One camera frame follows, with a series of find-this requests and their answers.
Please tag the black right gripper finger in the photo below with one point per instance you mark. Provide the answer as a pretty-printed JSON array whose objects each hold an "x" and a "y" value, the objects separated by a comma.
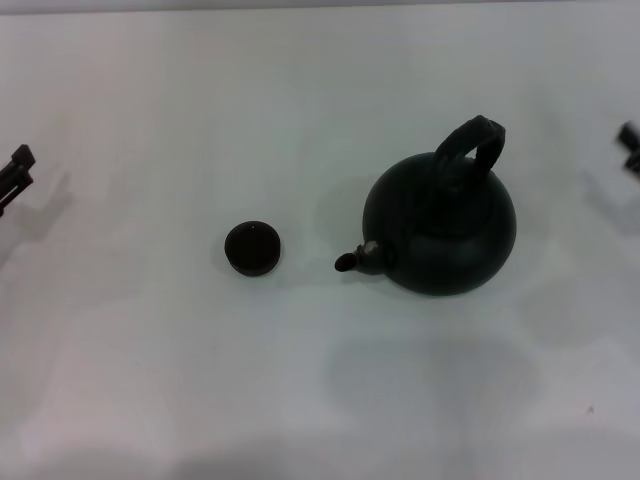
[{"x": 631, "y": 137}]

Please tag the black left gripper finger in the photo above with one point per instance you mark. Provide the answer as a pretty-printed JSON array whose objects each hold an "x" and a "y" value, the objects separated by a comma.
[{"x": 22, "y": 162}]

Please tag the black round teapot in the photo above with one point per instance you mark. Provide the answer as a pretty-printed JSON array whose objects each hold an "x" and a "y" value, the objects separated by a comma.
[{"x": 450, "y": 240}]

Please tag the dark brown teacup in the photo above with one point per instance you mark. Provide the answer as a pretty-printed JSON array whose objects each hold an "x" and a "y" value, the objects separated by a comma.
[{"x": 252, "y": 247}]

